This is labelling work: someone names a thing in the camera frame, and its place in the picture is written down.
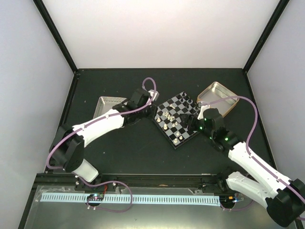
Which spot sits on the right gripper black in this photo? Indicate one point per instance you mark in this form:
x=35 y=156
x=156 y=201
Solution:
x=189 y=117

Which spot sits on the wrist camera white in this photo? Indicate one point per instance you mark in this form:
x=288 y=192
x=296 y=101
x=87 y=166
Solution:
x=154 y=94
x=202 y=107

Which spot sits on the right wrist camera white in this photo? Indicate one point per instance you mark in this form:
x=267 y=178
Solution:
x=202 y=107

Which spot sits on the black chess pieces row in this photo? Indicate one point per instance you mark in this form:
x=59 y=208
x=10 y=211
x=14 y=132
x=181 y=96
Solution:
x=186 y=104

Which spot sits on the silver tin tray pink rim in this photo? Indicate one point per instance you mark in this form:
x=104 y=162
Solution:
x=105 y=103

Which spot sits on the checkered chess board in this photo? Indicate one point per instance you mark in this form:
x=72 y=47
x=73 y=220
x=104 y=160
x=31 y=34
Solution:
x=170 y=133

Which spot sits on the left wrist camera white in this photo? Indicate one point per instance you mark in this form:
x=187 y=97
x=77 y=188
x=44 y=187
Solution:
x=154 y=94

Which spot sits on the gold tin box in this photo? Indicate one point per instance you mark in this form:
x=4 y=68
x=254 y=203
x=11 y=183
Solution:
x=217 y=91

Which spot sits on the light blue slotted cable duct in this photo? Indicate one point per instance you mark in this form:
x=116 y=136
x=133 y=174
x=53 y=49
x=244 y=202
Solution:
x=134 y=199

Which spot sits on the circuit board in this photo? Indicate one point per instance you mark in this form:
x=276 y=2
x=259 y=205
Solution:
x=230 y=199
x=95 y=197

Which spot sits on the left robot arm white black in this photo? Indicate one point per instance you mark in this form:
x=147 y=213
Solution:
x=69 y=143

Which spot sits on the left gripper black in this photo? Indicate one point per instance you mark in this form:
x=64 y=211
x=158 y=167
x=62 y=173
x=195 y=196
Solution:
x=152 y=115

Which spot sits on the left circuit board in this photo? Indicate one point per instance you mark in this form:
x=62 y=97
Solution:
x=95 y=197

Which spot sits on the right circuit board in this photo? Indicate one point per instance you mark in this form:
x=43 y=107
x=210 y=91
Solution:
x=230 y=199

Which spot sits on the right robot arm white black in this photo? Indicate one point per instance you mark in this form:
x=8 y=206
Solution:
x=283 y=198

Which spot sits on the white chess pieces pile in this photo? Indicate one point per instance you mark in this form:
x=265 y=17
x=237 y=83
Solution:
x=168 y=116

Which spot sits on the black mounting rail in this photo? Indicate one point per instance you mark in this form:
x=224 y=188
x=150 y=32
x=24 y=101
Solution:
x=206 y=183

